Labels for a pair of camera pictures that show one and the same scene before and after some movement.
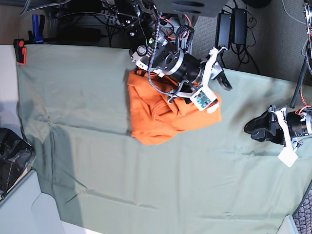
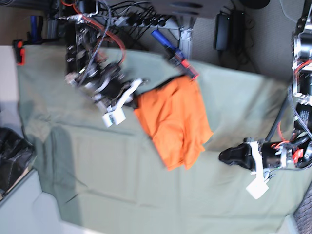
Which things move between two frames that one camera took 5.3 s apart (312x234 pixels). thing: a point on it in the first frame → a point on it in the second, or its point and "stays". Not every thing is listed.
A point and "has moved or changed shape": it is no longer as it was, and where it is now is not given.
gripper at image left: (194, 74) → (107, 87)
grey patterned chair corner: (302, 216) stays
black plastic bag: (16, 155) stays
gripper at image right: (295, 125) → (262, 156)
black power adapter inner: (224, 30) stays
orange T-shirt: (155, 118) has moved or changed shape
